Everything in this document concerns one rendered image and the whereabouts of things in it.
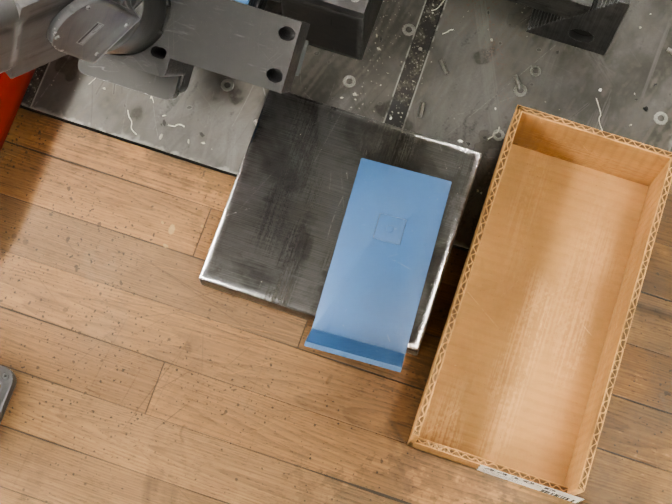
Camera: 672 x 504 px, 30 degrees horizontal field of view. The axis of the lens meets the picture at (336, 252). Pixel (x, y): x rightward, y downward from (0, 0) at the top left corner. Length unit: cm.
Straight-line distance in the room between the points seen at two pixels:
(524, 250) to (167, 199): 27
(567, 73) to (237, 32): 35
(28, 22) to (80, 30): 3
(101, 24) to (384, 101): 38
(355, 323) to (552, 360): 15
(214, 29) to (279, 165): 23
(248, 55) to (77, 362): 31
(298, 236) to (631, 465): 29
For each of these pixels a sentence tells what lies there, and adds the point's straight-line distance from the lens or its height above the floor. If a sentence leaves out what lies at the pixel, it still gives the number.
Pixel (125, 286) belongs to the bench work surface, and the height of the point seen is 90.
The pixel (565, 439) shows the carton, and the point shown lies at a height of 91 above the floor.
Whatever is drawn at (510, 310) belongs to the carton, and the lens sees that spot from 94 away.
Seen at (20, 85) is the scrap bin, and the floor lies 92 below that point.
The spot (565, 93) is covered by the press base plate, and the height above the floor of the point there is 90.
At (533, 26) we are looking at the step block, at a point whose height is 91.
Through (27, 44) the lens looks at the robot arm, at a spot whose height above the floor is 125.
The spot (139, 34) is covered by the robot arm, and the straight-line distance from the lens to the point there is 71.
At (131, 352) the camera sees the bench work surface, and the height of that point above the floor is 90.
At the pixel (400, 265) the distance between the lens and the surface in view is 92.
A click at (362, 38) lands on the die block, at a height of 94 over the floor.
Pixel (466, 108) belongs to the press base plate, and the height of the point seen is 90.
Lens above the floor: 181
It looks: 75 degrees down
